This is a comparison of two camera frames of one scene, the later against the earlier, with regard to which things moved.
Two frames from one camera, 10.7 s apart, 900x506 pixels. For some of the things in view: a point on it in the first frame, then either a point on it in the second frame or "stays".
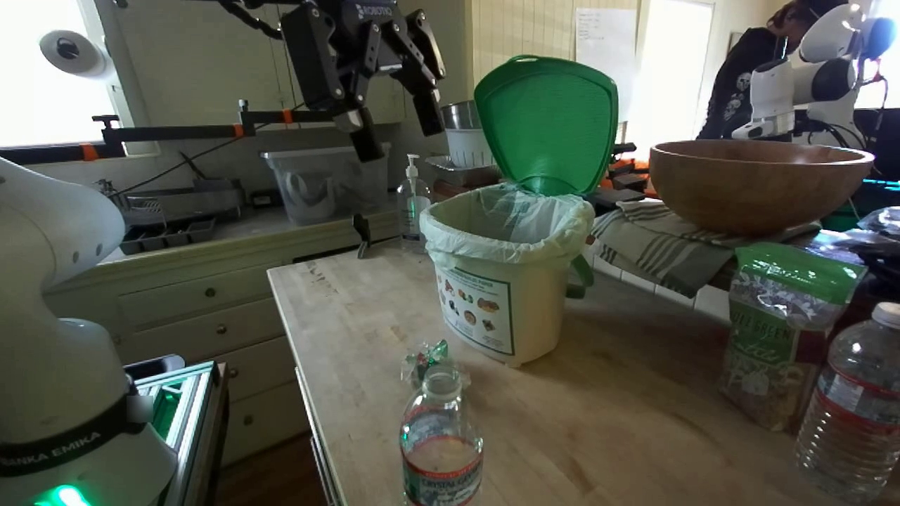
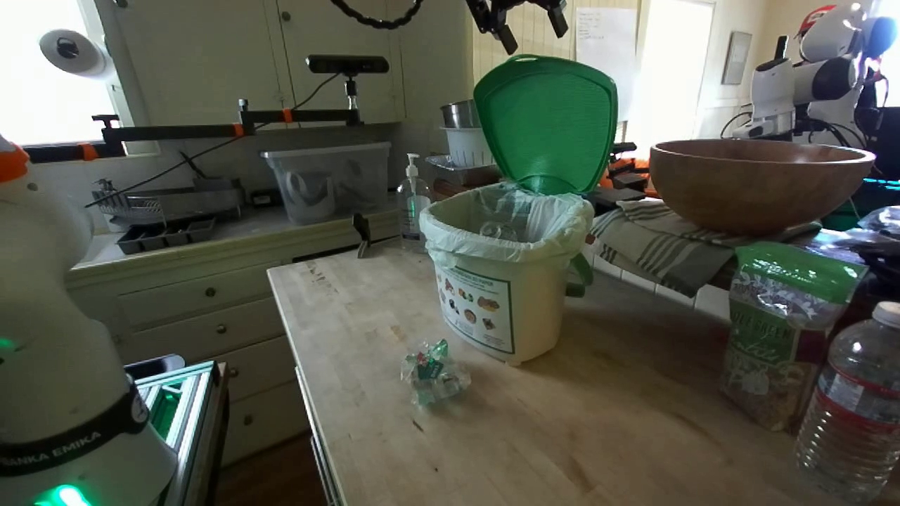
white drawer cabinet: (218, 305) stays
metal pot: (459, 116) stays
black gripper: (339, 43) → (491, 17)
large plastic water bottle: (847, 441) stays
